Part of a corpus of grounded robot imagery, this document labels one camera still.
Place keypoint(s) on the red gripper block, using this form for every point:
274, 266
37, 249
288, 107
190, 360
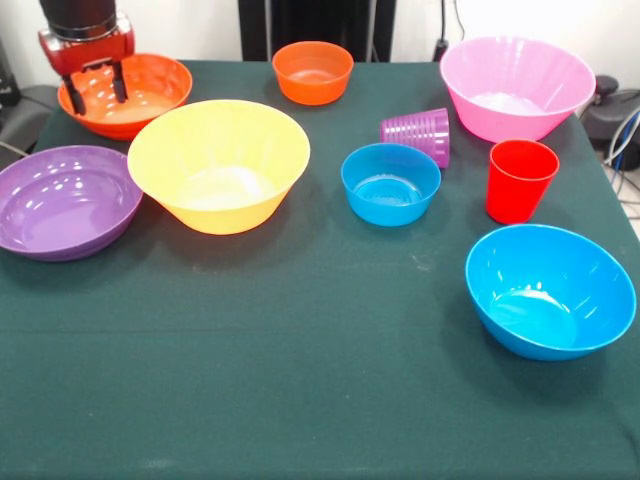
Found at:
90, 52

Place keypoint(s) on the wide red-orange bowl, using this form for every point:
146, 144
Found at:
155, 85

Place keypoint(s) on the wide purple bowl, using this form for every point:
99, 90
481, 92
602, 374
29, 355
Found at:
65, 210

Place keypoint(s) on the large orange bowl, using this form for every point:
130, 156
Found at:
220, 150

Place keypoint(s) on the small red-orange bowl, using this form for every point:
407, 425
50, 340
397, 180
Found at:
312, 75

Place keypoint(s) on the purple cup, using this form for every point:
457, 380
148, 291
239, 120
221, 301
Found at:
415, 130

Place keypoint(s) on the dark green table cloth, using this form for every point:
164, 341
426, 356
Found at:
100, 375

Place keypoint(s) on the small blue bowl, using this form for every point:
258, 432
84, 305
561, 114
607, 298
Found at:
390, 180

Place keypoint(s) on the large pink bowl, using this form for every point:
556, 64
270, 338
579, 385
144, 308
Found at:
515, 95

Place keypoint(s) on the red cup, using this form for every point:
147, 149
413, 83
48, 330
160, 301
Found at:
517, 190

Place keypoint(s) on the large blue bowl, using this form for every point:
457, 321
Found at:
545, 300

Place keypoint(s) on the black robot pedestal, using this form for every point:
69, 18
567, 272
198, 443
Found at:
310, 20

